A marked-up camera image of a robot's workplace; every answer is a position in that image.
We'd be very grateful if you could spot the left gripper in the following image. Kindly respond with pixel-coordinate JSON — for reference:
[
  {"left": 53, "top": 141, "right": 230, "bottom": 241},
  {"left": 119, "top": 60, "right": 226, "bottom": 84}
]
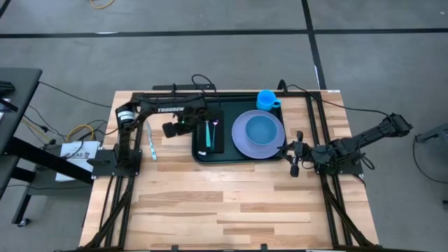
[{"left": 162, "top": 111, "right": 211, "bottom": 139}]

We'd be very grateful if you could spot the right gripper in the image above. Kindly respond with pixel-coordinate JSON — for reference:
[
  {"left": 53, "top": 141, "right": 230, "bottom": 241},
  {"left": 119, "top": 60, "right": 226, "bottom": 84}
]
[{"left": 278, "top": 130, "right": 318, "bottom": 179}]

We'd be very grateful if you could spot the black napkin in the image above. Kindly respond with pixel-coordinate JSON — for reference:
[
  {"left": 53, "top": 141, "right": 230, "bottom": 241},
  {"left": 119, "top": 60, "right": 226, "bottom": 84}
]
[{"left": 196, "top": 110, "right": 225, "bottom": 155}]

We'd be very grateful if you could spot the fork with teal handle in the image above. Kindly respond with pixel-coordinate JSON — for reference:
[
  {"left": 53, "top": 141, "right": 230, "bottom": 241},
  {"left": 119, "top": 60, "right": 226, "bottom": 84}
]
[{"left": 211, "top": 118, "right": 220, "bottom": 152}]

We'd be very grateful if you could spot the blue bowl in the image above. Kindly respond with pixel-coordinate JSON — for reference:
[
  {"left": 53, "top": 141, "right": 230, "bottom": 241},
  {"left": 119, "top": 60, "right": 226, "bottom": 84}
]
[{"left": 245, "top": 115, "right": 279, "bottom": 146}]

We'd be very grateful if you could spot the dark green tray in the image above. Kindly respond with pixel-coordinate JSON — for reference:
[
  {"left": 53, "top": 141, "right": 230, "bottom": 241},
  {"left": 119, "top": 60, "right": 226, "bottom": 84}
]
[{"left": 191, "top": 97, "right": 288, "bottom": 165}]

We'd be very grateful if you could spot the black bar with blue light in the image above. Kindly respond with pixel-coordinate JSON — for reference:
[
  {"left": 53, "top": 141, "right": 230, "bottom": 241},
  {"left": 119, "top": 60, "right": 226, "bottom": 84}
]
[{"left": 152, "top": 83, "right": 217, "bottom": 92}]

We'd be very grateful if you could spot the purple plate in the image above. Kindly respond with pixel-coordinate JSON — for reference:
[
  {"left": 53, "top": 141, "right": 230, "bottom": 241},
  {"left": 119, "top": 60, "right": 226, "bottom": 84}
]
[{"left": 231, "top": 109, "right": 286, "bottom": 160}]

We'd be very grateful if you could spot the blue mug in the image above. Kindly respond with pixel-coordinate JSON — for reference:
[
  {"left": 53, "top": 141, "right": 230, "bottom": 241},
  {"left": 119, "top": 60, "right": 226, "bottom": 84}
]
[{"left": 255, "top": 89, "right": 282, "bottom": 112}]

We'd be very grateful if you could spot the white paper sheet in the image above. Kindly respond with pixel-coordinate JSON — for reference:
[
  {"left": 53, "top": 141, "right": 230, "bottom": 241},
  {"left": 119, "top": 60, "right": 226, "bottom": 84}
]
[{"left": 55, "top": 141, "right": 102, "bottom": 183}]

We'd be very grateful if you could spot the grey furniture leg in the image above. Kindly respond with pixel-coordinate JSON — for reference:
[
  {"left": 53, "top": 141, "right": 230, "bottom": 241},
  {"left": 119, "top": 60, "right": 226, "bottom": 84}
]
[{"left": 414, "top": 121, "right": 448, "bottom": 148}]

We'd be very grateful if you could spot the black side desk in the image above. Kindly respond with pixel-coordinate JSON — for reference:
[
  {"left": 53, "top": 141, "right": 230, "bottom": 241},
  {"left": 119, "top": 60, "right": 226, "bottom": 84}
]
[{"left": 0, "top": 67, "right": 95, "bottom": 228}]

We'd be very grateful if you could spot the black device on desk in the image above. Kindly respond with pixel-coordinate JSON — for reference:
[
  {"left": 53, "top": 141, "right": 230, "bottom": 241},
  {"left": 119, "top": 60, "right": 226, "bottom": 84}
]
[{"left": 0, "top": 80, "right": 17, "bottom": 95}]

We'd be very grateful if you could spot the knife with teal handle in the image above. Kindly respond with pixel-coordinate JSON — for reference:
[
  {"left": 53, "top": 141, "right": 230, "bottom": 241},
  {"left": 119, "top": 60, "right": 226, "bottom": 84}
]
[{"left": 145, "top": 120, "right": 158, "bottom": 162}]

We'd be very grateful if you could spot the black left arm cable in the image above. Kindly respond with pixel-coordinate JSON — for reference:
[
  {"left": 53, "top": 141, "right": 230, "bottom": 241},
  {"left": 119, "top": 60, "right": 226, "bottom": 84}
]
[{"left": 191, "top": 73, "right": 221, "bottom": 106}]

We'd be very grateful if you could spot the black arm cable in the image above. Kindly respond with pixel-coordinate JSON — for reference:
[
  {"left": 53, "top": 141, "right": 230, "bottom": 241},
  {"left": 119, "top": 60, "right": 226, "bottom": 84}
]
[
  {"left": 191, "top": 73, "right": 221, "bottom": 106},
  {"left": 278, "top": 79, "right": 390, "bottom": 116}
]

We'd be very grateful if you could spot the black aluminium table frame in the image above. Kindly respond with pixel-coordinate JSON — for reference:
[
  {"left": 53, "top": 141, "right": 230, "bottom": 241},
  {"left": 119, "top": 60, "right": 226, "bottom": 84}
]
[{"left": 82, "top": 91, "right": 381, "bottom": 251}]

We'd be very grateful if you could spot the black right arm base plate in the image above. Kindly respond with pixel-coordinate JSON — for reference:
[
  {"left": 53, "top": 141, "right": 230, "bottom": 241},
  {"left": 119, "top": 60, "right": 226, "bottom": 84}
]
[{"left": 313, "top": 146, "right": 364, "bottom": 176}]

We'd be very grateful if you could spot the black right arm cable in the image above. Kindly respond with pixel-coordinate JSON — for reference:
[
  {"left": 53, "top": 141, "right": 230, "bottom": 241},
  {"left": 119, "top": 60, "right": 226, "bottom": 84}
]
[{"left": 278, "top": 79, "right": 390, "bottom": 116}]

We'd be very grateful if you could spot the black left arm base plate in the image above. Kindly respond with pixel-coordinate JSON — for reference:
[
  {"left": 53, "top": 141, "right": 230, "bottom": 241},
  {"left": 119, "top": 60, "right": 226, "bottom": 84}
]
[{"left": 87, "top": 148, "right": 143, "bottom": 177}]

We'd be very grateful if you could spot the yellow cable by desk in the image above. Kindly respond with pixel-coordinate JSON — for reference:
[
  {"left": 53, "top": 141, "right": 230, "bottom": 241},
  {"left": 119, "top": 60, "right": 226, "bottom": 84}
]
[{"left": 20, "top": 117, "right": 96, "bottom": 143}]

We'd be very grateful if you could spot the curved black floor cable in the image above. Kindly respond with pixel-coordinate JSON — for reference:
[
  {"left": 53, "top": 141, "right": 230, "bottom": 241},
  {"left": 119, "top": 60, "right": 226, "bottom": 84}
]
[{"left": 412, "top": 134, "right": 448, "bottom": 185}]

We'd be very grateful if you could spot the long black floor cable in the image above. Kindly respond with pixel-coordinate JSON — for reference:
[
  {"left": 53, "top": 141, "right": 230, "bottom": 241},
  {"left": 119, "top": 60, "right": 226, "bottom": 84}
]
[{"left": 38, "top": 80, "right": 113, "bottom": 109}]

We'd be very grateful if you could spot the yellow floor cable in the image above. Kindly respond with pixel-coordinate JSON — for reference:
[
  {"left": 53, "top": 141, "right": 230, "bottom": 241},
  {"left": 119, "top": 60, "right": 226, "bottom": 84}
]
[{"left": 89, "top": 0, "right": 116, "bottom": 11}]

